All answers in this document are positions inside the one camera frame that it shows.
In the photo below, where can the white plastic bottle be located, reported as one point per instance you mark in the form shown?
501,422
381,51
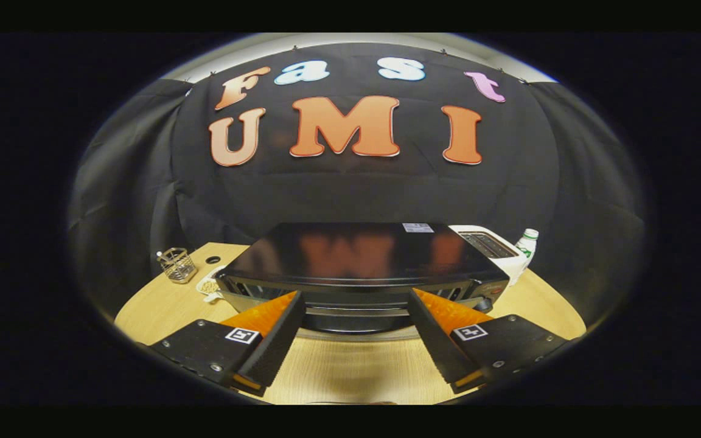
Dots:
528,242

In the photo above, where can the white toaster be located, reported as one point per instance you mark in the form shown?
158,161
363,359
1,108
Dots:
496,249

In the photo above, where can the small white snack dish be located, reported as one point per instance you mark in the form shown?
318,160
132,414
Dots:
209,286

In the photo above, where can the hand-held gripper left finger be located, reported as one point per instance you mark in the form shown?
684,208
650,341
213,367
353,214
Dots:
277,347

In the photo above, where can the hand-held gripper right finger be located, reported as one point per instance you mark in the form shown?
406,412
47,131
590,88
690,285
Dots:
435,347

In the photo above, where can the black toaster oven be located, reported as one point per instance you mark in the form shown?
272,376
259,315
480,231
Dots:
356,255

